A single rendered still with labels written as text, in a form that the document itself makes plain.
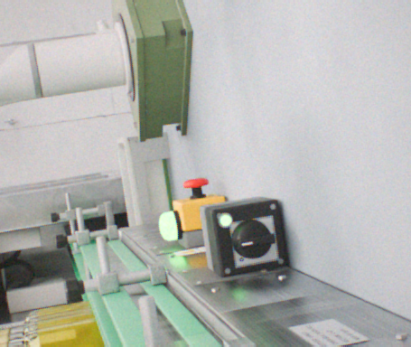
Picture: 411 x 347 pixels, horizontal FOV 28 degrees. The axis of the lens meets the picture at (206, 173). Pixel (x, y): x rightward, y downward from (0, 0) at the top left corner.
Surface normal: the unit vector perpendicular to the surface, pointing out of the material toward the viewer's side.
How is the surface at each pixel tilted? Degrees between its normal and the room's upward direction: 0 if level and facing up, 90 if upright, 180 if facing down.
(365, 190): 0
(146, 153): 90
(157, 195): 90
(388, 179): 0
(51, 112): 90
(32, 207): 90
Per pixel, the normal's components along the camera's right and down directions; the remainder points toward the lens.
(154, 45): 0.24, 0.78
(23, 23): 0.20, 0.03
